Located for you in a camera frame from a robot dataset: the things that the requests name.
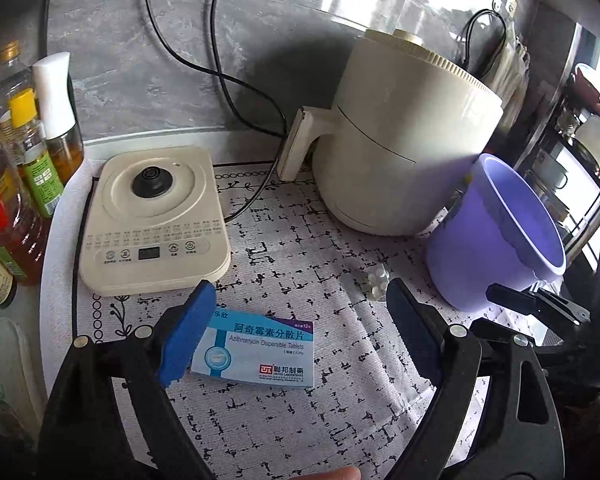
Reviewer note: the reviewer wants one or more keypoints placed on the person's left hand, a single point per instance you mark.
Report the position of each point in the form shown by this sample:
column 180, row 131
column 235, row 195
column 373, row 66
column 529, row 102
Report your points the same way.
column 342, row 473

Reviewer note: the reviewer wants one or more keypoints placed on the white plastic tray container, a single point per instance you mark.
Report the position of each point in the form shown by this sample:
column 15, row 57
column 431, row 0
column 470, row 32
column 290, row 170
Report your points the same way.
column 21, row 403

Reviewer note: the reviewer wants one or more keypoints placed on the purple plastic bucket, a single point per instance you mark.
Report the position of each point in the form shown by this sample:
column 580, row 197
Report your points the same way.
column 498, row 233

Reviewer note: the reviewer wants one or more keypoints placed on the white pill blister pack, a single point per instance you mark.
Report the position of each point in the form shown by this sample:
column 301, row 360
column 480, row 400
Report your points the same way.
column 376, row 282

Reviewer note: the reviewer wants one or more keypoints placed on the black kitchen rack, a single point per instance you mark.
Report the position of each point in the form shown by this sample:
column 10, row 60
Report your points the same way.
column 563, row 165

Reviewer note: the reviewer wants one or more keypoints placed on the hanging chopstick paper bags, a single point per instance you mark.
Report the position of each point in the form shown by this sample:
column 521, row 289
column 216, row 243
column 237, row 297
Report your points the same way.
column 508, row 78

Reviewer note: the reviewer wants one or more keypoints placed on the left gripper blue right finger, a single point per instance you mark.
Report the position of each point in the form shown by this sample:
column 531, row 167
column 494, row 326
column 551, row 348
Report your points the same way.
column 423, row 331

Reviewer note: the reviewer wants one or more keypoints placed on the blue white medicine box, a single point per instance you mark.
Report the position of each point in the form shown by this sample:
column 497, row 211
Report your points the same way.
column 240, row 346

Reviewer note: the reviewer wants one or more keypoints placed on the large cooking oil bottle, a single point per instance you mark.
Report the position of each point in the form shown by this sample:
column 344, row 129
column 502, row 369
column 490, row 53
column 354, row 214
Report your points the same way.
column 23, row 240

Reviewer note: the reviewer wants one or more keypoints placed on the small yellow cap bottle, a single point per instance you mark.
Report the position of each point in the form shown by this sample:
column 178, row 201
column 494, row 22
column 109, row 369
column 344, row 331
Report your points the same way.
column 32, row 154

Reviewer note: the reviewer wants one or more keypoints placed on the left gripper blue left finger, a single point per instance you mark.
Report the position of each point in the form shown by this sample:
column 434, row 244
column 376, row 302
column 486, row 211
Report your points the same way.
column 179, row 331

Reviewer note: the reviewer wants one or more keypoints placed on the cream air fryer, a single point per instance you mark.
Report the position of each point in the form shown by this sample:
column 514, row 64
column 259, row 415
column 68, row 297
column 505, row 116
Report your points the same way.
column 405, row 126

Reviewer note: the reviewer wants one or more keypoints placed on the patterned white table mat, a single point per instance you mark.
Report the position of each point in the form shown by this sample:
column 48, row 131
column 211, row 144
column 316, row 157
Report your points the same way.
column 290, row 259

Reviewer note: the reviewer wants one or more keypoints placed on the cream kettle heating base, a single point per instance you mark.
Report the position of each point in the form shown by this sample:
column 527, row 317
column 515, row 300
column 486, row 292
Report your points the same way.
column 154, row 224

